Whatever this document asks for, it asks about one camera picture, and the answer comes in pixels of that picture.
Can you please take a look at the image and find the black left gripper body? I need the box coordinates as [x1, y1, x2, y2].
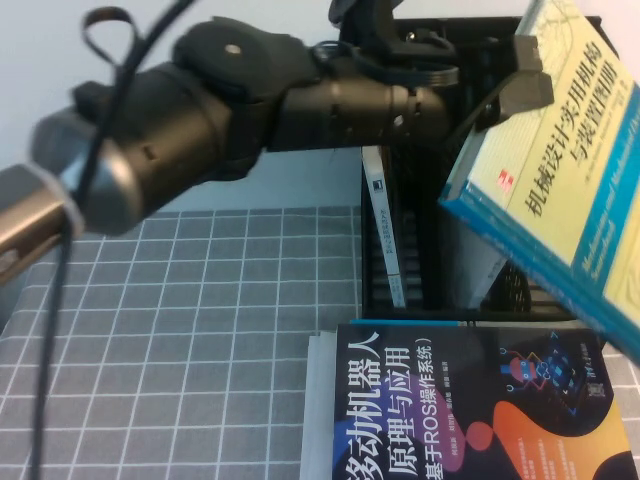
[387, 83, 451, 149]

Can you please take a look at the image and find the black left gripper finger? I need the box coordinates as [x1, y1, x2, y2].
[448, 33, 555, 147]

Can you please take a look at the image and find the blue yellow mechanical design book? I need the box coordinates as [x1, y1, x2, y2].
[437, 0, 640, 364]

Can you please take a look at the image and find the black perforated book stand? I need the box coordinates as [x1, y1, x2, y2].
[359, 17, 621, 326]

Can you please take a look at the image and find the thin white spine book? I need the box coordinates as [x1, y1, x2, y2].
[360, 144, 409, 309]

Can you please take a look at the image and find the white book orange spine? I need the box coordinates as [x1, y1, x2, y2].
[452, 227, 509, 311]

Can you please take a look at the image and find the blue cover book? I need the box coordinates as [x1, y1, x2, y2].
[348, 317, 474, 332]

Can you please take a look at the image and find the dark robot cover book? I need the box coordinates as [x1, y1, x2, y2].
[324, 322, 634, 480]

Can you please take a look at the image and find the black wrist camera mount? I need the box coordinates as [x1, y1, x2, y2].
[327, 0, 461, 89]

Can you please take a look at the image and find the black flat strap loop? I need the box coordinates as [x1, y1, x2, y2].
[82, 7, 146, 69]

